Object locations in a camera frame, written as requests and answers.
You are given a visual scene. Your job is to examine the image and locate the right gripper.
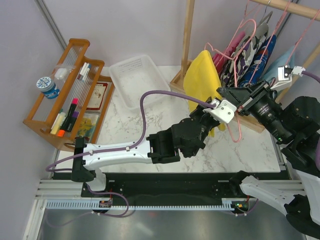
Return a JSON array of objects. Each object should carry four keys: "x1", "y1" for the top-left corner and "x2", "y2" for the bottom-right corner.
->
[{"x1": 218, "y1": 77, "x2": 295, "y2": 143}]

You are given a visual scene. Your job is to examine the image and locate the yellow trousers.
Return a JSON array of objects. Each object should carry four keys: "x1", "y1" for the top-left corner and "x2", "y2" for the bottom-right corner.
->
[{"x1": 183, "y1": 49, "x2": 227, "y2": 138}]

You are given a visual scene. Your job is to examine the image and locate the pink camouflage trousers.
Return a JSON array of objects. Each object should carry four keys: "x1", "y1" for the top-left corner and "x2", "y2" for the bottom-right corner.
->
[{"x1": 212, "y1": 31, "x2": 246, "y2": 76}]

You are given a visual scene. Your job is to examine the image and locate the pink hanger of yellow trousers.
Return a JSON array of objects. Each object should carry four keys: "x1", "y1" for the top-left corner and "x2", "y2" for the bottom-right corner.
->
[{"x1": 204, "y1": 18, "x2": 257, "y2": 143}]

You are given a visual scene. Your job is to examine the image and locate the pink hanger of camouflage trousers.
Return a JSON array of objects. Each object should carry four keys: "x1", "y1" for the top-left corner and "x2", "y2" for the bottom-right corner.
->
[{"x1": 227, "y1": 0, "x2": 262, "y2": 47}]

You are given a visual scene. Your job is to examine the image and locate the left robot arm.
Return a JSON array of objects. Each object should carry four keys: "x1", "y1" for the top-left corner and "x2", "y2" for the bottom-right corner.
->
[{"x1": 71, "y1": 104, "x2": 234, "y2": 197}]

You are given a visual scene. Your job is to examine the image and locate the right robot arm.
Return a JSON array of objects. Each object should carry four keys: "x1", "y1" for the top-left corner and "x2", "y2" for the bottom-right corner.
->
[{"x1": 217, "y1": 81, "x2": 320, "y2": 239}]

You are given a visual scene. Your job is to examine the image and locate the grey purple camouflage trousers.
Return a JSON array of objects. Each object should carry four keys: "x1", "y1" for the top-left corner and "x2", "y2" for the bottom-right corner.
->
[{"x1": 220, "y1": 23, "x2": 269, "y2": 87}]

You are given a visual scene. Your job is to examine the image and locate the blue patterned trousers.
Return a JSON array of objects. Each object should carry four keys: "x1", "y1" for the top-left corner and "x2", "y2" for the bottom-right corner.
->
[{"x1": 238, "y1": 34, "x2": 277, "y2": 88}]

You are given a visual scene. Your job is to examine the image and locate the light blue trousers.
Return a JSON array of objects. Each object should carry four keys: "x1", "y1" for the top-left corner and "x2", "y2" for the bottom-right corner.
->
[{"x1": 261, "y1": 45, "x2": 295, "y2": 84}]

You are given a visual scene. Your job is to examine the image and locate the pink hanger of light trousers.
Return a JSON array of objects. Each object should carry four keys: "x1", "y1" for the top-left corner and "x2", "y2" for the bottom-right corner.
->
[{"x1": 285, "y1": 9, "x2": 320, "y2": 65}]

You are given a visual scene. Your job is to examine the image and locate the grey metal hanger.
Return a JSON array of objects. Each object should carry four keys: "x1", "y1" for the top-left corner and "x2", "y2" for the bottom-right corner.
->
[{"x1": 258, "y1": 0, "x2": 273, "y2": 25}]

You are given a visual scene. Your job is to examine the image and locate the pink hanger of blue trousers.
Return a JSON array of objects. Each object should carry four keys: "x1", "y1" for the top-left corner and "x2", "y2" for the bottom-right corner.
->
[{"x1": 240, "y1": 0, "x2": 292, "y2": 87}]

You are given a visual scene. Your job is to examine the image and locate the wooden clothes rack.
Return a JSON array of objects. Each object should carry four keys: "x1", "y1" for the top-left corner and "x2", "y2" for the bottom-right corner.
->
[{"x1": 169, "y1": 0, "x2": 320, "y2": 134}]

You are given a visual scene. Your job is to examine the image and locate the white plastic basket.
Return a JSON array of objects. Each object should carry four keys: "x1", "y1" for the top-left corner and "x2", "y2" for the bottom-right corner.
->
[{"x1": 109, "y1": 54, "x2": 171, "y2": 112}]

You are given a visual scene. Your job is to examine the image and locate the red bordered card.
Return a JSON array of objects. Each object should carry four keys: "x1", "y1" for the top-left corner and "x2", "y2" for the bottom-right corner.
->
[{"x1": 86, "y1": 82, "x2": 111, "y2": 113}]

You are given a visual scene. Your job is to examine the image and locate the yellow illustrated book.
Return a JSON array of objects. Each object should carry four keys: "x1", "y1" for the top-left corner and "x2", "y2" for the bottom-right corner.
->
[{"x1": 76, "y1": 112, "x2": 100, "y2": 141}]

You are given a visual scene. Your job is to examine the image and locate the white marker pens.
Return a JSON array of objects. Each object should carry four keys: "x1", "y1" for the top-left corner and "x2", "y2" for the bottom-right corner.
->
[{"x1": 76, "y1": 62, "x2": 92, "y2": 82}]

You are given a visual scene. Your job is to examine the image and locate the purple black highlighter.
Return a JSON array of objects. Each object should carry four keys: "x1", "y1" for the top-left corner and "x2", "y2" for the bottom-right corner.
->
[{"x1": 66, "y1": 111, "x2": 79, "y2": 133}]

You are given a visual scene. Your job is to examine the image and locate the wooden desk organizer shelf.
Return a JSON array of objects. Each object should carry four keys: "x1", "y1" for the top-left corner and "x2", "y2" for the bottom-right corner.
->
[{"x1": 23, "y1": 38, "x2": 115, "y2": 152}]

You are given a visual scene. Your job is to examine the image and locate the pink black highlighter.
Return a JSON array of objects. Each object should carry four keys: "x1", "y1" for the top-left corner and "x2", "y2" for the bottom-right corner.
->
[{"x1": 63, "y1": 98, "x2": 78, "y2": 126}]

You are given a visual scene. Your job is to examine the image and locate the pale yellow highlighter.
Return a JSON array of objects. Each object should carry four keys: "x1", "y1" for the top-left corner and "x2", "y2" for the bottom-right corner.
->
[{"x1": 50, "y1": 112, "x2": 66, "y2": 135}]

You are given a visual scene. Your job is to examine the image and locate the orange highlighter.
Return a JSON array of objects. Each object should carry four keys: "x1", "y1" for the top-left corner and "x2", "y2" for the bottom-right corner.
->
[{"x1": 56, "y1": 129, "x2": 66, "y2": 137}]

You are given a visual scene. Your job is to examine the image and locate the white earbuds case in bag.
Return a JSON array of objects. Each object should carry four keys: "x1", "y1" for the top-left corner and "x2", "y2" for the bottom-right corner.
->
[{"x1": 54, "y1": 67, "x2": 68, "y2": 81}]

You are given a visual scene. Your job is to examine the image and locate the blue lidded jar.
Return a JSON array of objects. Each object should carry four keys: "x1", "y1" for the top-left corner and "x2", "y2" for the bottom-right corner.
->
[{"x1": 36, "y1": 76, "x2": 60, "y2": 99}]

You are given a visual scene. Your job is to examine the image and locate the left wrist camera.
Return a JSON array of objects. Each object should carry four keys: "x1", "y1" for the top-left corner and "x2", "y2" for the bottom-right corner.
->
[{"x1": 208, "y1": 98, "x2": 237, "y2": 124}]

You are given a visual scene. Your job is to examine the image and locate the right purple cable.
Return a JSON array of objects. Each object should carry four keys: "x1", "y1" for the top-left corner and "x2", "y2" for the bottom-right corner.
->
[{"x1": 302, "y1": 69, "x2": 320, "y2": 85}]

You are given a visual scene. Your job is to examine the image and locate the white cable duct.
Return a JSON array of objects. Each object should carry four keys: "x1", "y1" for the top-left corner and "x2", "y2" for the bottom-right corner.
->
[{"x1": 46, "y1": 199, "x2": 247, "y2": 211}]

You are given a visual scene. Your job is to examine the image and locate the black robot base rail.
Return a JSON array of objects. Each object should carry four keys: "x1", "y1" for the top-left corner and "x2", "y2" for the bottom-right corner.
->
[{"x1": 52, "y1": 171, "x2": 291, "y2": 207}]

